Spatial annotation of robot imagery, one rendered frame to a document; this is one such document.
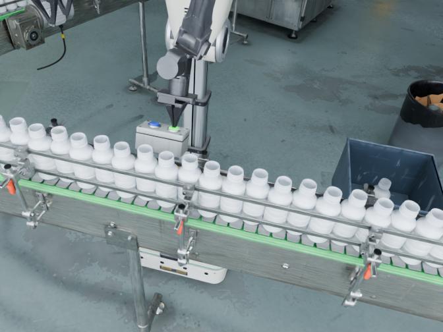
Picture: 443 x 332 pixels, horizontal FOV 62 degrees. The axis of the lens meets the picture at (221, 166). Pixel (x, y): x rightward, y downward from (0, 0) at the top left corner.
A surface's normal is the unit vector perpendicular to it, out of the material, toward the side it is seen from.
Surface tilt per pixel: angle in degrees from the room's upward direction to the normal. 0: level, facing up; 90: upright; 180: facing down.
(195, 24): 100
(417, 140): 94
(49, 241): 0
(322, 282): 90
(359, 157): 90
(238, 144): 0
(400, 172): 90
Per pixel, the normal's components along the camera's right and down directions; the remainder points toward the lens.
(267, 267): -0.22, 0.65
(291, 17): -0.51, 0.55
